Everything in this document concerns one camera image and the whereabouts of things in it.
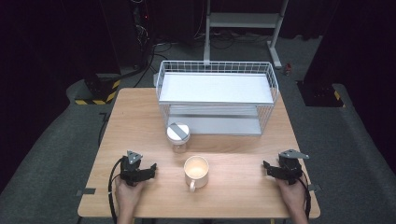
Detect person's left hand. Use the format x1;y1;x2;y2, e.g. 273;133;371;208
114;177;148;213

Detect dark equipment rack with wires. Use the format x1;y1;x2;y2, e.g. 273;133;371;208
129;0;157;70

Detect white metal stand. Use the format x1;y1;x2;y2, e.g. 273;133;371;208
203;0;290;70

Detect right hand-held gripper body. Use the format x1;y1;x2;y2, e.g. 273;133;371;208
274;148;310;186

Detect white wire shelf rack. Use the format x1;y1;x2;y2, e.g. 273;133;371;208
155;60;280;137

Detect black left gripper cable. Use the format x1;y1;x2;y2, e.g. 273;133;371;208
106;156;125;224

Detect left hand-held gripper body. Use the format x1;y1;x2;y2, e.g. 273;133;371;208
119;150;153;188

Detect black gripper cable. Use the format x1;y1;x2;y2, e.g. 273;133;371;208
106;156;125;224
298;173;313;220

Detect person's right hand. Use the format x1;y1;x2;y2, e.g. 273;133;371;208
275;176;308;213

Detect black floor cables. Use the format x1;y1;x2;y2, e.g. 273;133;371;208
133;41;173;89

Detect black base with yellow stripes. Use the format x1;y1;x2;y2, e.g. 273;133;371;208
296;79;347;108
74;73;122;106

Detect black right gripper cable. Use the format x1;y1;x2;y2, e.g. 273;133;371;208
298;173;313;220

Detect cream ceramic mug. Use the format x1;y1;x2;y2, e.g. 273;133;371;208
183;155;210;193

